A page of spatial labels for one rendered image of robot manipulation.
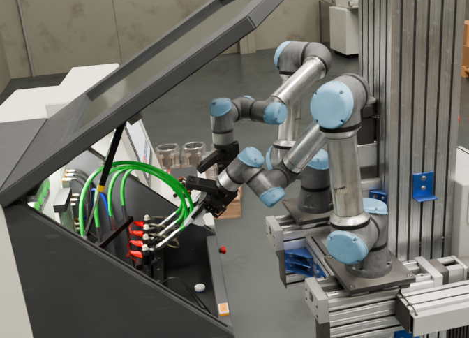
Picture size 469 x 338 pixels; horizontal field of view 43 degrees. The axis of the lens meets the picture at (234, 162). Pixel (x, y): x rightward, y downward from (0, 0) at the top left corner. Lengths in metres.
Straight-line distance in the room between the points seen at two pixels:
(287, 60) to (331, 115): 0.76
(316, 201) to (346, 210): 0.61
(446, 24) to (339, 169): 0.61
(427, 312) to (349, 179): 0.52
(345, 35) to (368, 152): 8.34
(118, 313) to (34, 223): 0.36
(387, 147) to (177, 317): 0.87
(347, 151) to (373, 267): 0.43
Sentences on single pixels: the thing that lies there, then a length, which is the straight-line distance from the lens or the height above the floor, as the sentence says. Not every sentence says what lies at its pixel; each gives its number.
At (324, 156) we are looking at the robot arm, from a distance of 2.30.
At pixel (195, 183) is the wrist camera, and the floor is 1.34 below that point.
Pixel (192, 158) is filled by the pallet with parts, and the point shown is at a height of 0.29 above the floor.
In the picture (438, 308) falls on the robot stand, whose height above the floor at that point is 0.95.
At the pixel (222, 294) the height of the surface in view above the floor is 0.95.
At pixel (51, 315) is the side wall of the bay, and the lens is 1.82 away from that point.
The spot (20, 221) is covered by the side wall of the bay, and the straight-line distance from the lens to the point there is 1.69.
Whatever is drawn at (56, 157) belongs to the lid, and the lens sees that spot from 1.58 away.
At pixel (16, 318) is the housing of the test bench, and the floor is 1.10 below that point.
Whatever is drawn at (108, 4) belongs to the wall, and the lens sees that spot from 11.38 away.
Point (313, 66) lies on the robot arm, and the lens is 2.20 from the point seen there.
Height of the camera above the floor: 2.06
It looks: 21 degrees down
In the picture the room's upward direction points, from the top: 5 degrees counter-clockwise
